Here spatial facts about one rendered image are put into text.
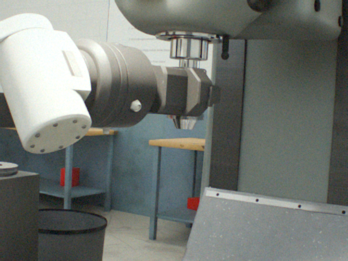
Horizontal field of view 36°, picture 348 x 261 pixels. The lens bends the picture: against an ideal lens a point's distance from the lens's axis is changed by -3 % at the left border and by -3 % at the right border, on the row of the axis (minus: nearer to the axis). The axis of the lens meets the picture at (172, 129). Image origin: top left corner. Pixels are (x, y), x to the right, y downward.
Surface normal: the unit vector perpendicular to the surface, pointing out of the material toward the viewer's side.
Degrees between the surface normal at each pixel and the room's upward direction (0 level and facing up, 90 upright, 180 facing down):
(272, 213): 63
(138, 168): 90
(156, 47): 90
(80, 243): 94
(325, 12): 90
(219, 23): 139
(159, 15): 131
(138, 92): 98
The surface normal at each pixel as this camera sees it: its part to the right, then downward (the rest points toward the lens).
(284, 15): -0.49, 0.47
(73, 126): 0.42, 0.84
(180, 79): 0.78, 0.08
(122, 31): -0.52, 0.01
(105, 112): 0.57, 0.68
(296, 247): -0.43, -0.45
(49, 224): 0.44, 0.01
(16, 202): 0.90, 0.07
